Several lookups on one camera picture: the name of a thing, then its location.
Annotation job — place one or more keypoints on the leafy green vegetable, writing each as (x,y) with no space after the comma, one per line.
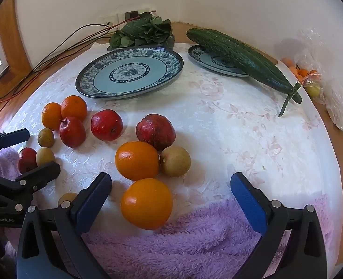
(142,30)

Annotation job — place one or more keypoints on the wooden window frame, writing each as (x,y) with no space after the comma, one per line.
(14,35)

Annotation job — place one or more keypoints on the large blue patterned plate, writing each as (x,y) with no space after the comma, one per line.
(130,72)

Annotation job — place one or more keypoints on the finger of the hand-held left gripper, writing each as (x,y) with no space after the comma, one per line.
(14,138)
(40,174)

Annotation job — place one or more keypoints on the pile of small tangerines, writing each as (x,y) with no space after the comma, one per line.
(302,72)

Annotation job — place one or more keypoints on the small blue patterned plate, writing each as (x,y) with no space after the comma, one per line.
(215,64)

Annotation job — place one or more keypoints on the white wall socket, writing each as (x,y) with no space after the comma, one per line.
(109,23)

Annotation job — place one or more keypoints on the red apple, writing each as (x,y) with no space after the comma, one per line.
(107,125)
(155,132)
(72,132)
(27,159)

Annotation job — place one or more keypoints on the purple fluffy towel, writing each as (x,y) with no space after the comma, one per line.
(189,244)

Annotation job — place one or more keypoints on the green cucumber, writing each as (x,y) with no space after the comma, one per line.
(212,42)
(264,59)

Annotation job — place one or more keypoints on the orange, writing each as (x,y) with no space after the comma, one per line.
(136,160)
(50,116)
(146,204)
(74,108)

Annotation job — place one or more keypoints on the black power adapter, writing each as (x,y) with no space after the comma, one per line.
(131,15)

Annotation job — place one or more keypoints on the clear plastic bag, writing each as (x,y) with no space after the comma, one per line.
(340,104)

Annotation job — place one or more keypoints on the yellow green fruit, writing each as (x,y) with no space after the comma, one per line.
(313,90)

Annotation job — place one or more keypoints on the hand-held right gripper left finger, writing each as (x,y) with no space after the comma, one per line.
(93,197)

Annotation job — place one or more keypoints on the white floral tablecloth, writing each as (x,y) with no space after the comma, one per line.
(232,139)

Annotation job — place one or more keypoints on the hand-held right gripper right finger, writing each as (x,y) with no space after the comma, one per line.
(247,203)

